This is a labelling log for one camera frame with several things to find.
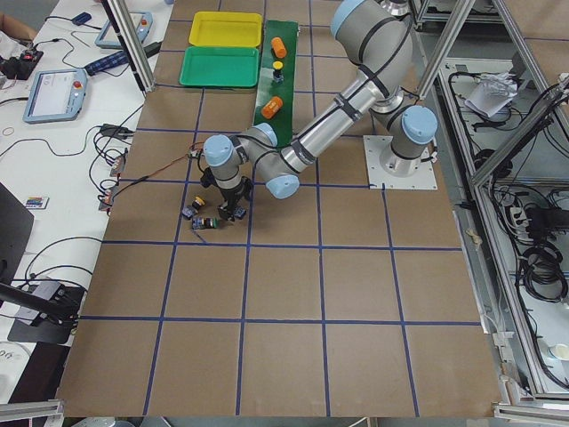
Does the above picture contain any crumpled white paper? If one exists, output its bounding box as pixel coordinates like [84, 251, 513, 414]
[465, 72, 517, 118]

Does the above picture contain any teach pendant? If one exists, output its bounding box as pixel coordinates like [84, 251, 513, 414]
[95, 11, 155, 50]
[22, 68, 87, 124]

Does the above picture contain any aluminium post right side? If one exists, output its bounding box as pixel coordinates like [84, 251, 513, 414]
[101, 0, 156, 93]

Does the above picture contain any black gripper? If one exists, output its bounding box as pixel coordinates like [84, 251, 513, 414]
[200, 167, 252, 222]

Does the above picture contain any black laptop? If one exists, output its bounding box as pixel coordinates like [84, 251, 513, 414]
[0, 184, 34, 285]

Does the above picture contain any plain orange cylinder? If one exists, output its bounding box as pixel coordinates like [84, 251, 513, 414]
[270, 36, 287, 59]

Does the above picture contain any yellow plastic tray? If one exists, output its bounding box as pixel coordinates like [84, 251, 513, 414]
[188, 12, 262, 48]

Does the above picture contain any orange cylinder marked 4680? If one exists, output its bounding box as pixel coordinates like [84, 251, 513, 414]
[260, 96, 284, 120]

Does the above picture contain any teach pendant far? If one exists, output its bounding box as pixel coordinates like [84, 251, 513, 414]
[95, 11, 155, 50]

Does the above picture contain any red black power cable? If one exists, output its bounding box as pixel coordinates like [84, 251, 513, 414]
[113, 144, 205, 197]

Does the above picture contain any black monitor stand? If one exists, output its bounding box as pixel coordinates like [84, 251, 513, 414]
[1, 278, 86, 344]

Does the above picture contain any green conveyor belt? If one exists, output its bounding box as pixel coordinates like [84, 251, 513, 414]
[251, 20, 300, 148]

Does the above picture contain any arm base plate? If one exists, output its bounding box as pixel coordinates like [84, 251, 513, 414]
[363, 135, 437, 190]

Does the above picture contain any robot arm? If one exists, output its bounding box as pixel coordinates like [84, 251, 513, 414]
[201, 1, 438, 221]

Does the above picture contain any teach pendant near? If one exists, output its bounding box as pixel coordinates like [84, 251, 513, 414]
[22, 68, 87, 124]

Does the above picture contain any green plastic tray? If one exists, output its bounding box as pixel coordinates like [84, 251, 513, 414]
[179, 46, 260, 88]

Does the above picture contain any folded blue umbrella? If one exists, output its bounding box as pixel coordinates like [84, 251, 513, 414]
[84, 42, 162, 76]

